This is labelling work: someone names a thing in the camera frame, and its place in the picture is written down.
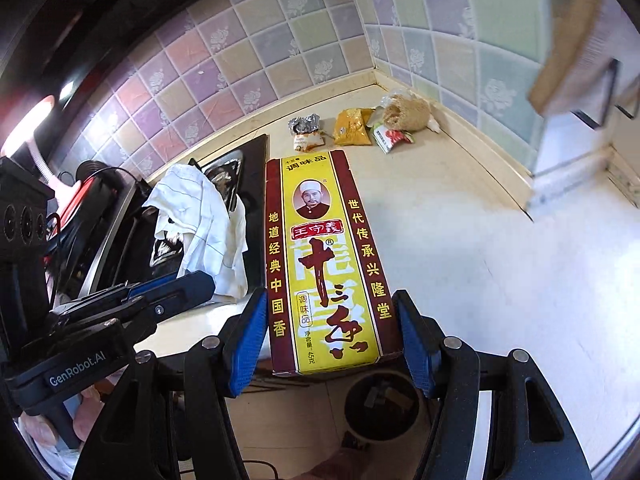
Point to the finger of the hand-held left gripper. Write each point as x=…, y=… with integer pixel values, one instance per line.
x=145, y=317
x=175, y=284

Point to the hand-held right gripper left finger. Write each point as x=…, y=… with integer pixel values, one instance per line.
x=245, y=350

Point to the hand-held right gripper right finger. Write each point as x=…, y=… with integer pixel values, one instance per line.
x=412, y=345

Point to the white cloth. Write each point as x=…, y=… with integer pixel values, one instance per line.
x=200, y=220

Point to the dark round trash bin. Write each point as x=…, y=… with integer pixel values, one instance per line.
x=360, y=410

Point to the yellow and maroon spice box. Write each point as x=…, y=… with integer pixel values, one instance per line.
x=320, y=260

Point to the person's left hand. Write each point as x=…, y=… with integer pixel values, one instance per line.
x=92, y=395

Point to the black glass gas stove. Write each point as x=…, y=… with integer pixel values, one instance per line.
x=257, y=220

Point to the aluminium foil burner liner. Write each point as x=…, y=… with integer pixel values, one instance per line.
x=222, y=175

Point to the red and black appliance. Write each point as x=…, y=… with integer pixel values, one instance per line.
x=100, y=187

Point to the crumpled silver snack wrapper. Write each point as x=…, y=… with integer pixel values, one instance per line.
x=306, y=132

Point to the pink desk lamp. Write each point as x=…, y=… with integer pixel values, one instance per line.
x=30, y=120

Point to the clear plastic bag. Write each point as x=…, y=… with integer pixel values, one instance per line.
x=434, y=126

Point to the yellow brown packet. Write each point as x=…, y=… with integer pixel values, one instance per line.
x=352, y=127

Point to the black range hood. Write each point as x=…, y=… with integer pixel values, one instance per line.
x=100, y=20

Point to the black cutting board holder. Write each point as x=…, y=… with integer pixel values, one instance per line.
x=607, y=95

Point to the wooden cutting board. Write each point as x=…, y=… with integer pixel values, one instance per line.
x=565, y=50

